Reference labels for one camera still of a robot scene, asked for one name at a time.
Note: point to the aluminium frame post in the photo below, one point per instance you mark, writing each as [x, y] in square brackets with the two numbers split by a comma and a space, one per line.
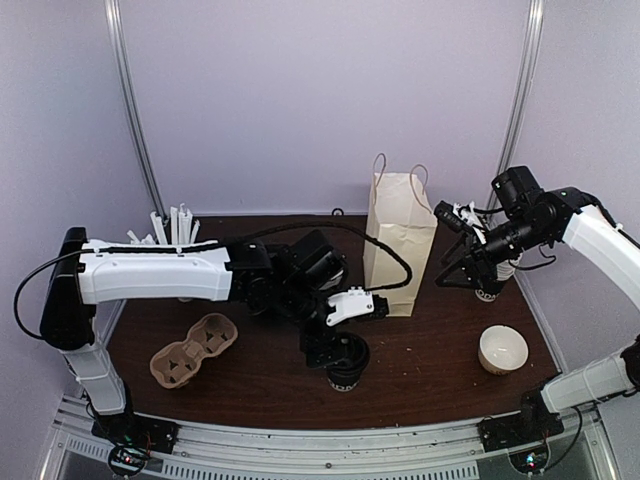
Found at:
[526, 74]
[118, 42]

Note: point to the wrapped white straws bundle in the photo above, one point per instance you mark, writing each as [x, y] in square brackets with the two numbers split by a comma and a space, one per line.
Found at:
[180, 228]

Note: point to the black plastic cup lid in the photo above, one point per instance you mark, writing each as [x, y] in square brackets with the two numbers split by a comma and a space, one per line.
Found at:
[357, 353]

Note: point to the right aluminium frame post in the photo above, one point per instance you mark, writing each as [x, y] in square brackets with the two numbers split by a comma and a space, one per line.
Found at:
[526, 74]

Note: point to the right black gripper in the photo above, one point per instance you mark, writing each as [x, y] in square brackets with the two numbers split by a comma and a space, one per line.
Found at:
[474, 254]

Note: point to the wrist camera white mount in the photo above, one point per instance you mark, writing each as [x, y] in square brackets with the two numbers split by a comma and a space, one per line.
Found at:
[355, 303]
[463, 219]

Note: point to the kraft paper takeout bag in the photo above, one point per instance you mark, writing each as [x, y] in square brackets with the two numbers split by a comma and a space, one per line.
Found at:
[401, 216]

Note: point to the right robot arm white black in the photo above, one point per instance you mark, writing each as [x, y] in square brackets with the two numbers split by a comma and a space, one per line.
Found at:
[536, 218]

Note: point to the stack of paper cups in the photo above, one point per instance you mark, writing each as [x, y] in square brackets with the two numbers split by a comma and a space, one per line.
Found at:
[493, 286]

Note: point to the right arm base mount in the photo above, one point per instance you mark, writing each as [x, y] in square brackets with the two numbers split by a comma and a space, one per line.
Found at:
[524, 435]

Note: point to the aluminium front rail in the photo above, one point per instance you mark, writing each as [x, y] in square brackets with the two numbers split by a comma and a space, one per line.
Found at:
[452, 450]

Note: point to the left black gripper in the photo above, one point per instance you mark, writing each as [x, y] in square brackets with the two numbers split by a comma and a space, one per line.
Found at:
[310, 345]

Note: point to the left aluminium frame post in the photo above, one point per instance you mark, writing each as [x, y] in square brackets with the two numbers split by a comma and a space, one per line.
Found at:
[118, 42]

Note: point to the black white paper coffee cup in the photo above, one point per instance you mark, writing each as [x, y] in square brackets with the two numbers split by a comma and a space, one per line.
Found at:
[344, 380]

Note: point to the white ceramic bowl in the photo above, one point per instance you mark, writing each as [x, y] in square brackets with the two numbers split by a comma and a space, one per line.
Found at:
[502, 350]

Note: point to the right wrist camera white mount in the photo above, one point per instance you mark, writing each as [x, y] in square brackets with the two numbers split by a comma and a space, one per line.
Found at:
[463, 219]

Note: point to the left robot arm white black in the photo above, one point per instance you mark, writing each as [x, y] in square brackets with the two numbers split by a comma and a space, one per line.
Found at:
[297, 279]

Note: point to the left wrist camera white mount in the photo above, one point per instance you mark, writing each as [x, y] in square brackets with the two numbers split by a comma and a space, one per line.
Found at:
[355, 303]

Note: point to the cardboard two-cup carrier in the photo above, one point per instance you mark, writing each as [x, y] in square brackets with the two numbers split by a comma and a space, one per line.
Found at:
[178, 362]

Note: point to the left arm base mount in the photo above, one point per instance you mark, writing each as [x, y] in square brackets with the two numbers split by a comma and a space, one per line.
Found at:
[134, 439]

